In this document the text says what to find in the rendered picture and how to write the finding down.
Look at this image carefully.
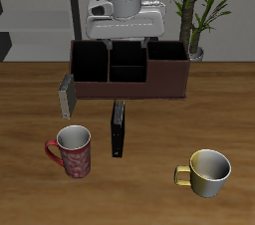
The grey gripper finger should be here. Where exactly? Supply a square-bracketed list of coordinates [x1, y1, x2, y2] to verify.
[139, 38, 150, 50]
[102, 39, 114, 51]

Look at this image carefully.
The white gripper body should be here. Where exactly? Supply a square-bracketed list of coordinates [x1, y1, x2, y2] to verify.
[85, 0, 167, 42]

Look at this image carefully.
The red patterned mug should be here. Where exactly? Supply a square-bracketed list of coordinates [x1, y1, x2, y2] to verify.
[44, 124, 93, 180]

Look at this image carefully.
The green pot plant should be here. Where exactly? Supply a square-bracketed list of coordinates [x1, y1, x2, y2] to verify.
[169, 0, 236, 63]

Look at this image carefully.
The yellow mug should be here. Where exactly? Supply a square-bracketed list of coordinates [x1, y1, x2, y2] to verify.
[173, 148, 232, 199]

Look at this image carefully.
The dark brown desk caddy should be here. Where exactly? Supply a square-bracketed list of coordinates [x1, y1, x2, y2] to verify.
[69, 39, 191, 101]

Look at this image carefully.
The grey standing book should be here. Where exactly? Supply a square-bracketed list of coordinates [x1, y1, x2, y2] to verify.
[57, 73, 78, 120]

